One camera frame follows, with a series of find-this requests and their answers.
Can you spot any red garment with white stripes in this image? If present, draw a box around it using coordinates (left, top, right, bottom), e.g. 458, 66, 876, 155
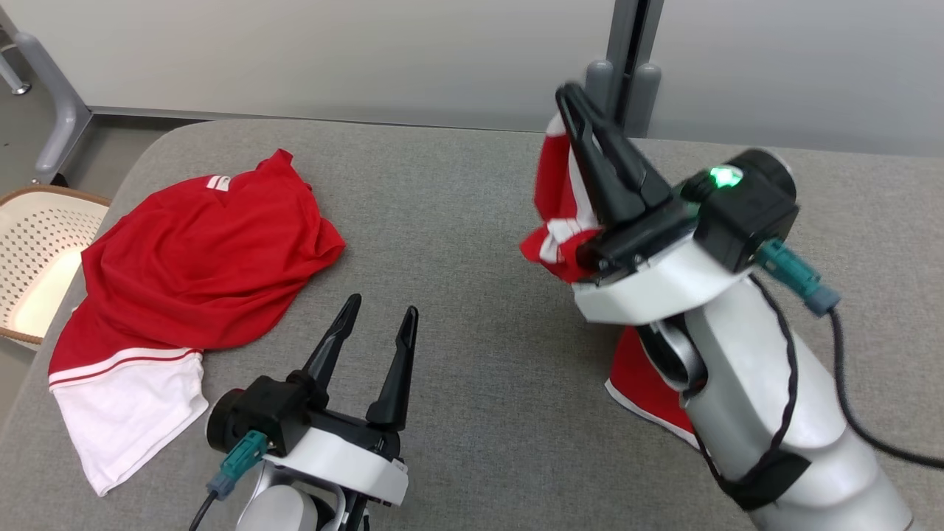
520, 131, 701, 449

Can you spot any camera cable teal plug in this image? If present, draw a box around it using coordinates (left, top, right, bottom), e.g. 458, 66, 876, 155
755, 239, 944, 470
188, 431, 268, 531

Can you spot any white perforated laundry basket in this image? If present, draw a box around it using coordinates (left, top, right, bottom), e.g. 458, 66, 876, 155
0, 186, 111, 349

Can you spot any right camera cable teal plug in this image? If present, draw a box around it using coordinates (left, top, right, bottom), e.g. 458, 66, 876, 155
755, 239, 944, 470

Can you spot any red Bulls 23 jersey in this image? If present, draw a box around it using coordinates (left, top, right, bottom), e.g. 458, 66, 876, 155
48, 149, 347, 497

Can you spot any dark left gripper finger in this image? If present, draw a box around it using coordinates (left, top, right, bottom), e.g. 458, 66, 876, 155
367, 306, 420, 433
301, 294, 363, 403

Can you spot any grey chair leg with foot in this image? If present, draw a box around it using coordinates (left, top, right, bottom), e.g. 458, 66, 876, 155
0, 50, 32, 96

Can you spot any grey metal frame leg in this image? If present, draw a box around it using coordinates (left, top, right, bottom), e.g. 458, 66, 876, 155
13, 31, 94, 185

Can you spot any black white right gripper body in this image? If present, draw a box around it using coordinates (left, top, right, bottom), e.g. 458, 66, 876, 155
572, 198, 753, 325

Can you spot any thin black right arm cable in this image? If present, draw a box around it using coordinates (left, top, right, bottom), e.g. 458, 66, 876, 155
692, 274, 812, 511

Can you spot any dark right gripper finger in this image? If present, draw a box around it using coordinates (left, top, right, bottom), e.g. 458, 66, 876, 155
555, 83, 651, 226
590, 109, 674, 212

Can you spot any grey partition post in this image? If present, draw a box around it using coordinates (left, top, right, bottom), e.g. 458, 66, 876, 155
586, 0, 664, 138

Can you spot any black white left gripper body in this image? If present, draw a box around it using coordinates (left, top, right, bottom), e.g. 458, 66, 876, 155
263, 378, 410, 508

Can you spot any left camera cable teal plug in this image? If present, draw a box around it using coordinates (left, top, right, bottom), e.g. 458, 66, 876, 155
188, 431, 268, 531

